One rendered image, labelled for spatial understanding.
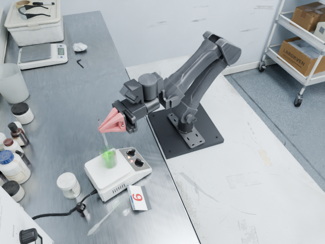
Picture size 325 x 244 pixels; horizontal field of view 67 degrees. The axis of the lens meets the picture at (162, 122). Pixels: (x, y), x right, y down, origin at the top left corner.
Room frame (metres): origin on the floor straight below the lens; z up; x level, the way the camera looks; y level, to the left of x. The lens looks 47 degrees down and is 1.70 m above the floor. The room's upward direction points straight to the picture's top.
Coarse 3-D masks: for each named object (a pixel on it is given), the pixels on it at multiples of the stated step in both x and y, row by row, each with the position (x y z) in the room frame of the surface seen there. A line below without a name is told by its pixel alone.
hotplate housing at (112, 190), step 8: (120, 152) 0.53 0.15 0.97; (88, 176) 0.45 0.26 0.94; (128, 176) 0.43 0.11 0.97; (136, 176) 0.45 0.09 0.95; (144, 176) 0.46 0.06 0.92; (112, 184) 0.40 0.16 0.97; (120, 184) 0.41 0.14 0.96; (128, 184) 0.42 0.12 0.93; (96, 192) 0.39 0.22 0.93; (104, 192) 0.38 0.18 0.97; (112, 192) 0.39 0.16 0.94; (104, 200) 0.37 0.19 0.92
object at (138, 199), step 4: (132, 188) 0.41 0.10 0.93; (136, 188) 0.41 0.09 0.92; (132, 192) 0.39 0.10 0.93; (136, 192) 0.40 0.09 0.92; (140, 192) 0.40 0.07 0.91; (132, 196) 0.38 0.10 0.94; (136, 196) 0.38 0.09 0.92; (140, 196) 0.39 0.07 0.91; (136, 200) 0.37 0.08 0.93; (140, 200) 0.37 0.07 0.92; (136, 204) 0.35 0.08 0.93; (140, 204) 0.36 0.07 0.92; (144, 204) 0.36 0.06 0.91; (136, 208) 0.34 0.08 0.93; (140, 208) 0.34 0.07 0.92; (144, 208) 0.35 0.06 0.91
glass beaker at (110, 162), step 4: (108, 144) 0.50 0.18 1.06; (100, 148) 0.48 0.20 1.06; (104, 148) 0.49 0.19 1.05; (112, 148) 0.49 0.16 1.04; (100, 152) 0.47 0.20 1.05; (112, 156) 0.45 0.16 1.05; (116, 156) 0.47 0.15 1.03; (104, 160) 0.44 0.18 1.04; (108, 160) 0.45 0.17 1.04; (112, 160) 0.45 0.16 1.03; (116, 160) 0.46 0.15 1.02; (104, 164) 0.45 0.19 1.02; (108, 164) 0.44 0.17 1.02; (112, 164) 0.45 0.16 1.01; (116, 164) 0.46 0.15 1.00; (108, 168) 0.45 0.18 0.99; (112, 168) 0.45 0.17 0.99
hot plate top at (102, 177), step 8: (96, 160) 0.48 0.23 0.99; (120, 160) 0.48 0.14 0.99; (88, 168) 0.45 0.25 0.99; (96, 168) 0.45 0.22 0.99; (104, 168) 0.45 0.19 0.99; (120, 168) 0.45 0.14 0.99; (128, 168) 0.45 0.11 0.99; (96, 176) 0.42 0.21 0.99; (104, 176) 0.42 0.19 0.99; (112, 176) 0.42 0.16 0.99; (120, 176) 0.42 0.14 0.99; (96, 184) 0.39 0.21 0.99; (104, 184) 0.39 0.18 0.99
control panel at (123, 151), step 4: (128, 148) 0.57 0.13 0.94; (132, 148) 0.57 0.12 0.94; (124, 152) 0.54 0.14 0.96; (136, 152) 0.55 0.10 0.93; (124, 156) 0.51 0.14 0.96; (132, 156) 0.53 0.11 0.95; (136, 156) 0.53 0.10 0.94; (140, 156) 0.54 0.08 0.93; (128, 160) 0.50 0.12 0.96; (144, 160) 0.52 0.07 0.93; (132, 164) 0.48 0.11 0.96; (144, 164) 0.50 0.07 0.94; (136, 168) 0.47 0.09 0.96; (140, 168) 0.47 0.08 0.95; (144, 168) 0.48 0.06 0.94
